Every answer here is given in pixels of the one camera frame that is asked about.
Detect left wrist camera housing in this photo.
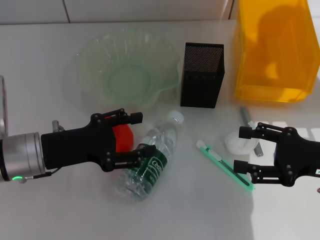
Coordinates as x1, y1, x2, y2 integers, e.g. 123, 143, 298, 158
0, 74, 10, 138

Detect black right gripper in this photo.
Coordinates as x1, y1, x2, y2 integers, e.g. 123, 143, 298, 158
233, 122, 320, 187

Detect white paper ball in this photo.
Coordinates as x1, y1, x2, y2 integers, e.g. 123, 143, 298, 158
223, 132, 260, 156

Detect yellow plastic bin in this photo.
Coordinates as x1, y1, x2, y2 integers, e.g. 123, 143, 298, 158
233, 0, 320, 104

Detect green utility knife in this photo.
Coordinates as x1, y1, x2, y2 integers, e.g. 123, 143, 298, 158
196, 139, 256, 193

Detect red pepper toy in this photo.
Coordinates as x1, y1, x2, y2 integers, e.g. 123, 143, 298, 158
104, 114, 135, 153

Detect black mesh pen holder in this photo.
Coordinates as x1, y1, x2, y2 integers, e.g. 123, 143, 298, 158
179, 42, 226, 109

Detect wavy green glass fruit plate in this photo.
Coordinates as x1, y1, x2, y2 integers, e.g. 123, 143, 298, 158
74, 28, 181, 109

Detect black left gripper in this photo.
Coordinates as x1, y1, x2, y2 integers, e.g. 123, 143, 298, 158
40, 108, 157, 173

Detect clear bottle with green label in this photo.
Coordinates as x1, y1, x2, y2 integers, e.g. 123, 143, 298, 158
115, 110, 185, 202

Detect grey metal pen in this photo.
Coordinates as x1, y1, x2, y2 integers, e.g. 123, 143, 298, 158
239, 106, 265, 158

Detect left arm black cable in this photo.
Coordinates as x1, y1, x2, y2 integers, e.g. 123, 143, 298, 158
18, 120, 66, 185

